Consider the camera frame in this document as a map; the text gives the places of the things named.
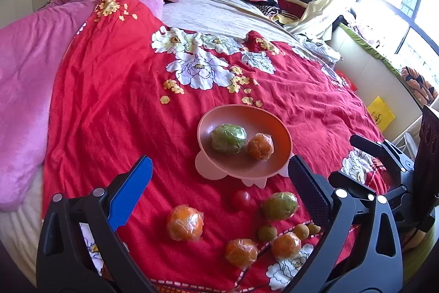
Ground green-edged bench cushion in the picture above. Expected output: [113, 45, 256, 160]
[339, 23, 403, 74]

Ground red floral blanket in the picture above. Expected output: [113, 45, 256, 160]
[43, 0, 395, 293]

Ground dark clothes on bench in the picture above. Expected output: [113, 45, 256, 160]
[332, 14, 357, 37]

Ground white window bench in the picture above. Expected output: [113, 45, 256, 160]
[326, 23, 423, 143]

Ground olive green cloth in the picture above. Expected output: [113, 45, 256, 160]
[401, 228, 439, 281]

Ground yellow bag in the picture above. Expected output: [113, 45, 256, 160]
[366, 96, 395, 126]

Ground pink plush blanket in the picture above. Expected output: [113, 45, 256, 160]
[0, 0, 189, 213]

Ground pink footed bowl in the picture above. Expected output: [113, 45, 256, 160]
[195, 106, 293, 189]

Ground white striped cloth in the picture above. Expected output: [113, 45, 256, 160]
[295, 34, 342, 64]

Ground orange black patterned cushion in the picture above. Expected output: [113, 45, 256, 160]
[401, 66, 439, 105]

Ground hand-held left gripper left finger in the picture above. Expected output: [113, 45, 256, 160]
[36, 156, 158, 293]

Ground red packet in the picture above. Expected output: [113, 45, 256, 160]
[338, 71, 359, 92]

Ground green fruit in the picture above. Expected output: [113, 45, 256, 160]
[261, 192, 298, 221]
[210, 123, 247, 155]

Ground large orange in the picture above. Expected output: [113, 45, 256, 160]
[166, 205, 204, 242]

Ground beige bed sheet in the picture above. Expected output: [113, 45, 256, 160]
[161, 0, 309, 44]

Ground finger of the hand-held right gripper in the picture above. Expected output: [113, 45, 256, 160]
[350, 134, 416, 189]
[328, 171, 411, 208]

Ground white wire rack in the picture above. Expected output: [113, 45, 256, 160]
[397, 132, 418, 157]

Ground red tomato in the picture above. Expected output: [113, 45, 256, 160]
[230, 189, 252, 211]

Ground white ribbed mattress pad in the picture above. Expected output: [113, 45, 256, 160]
[0, 163, 50, 287]

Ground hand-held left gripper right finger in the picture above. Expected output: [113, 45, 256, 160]
[285, 156, 404, 293]

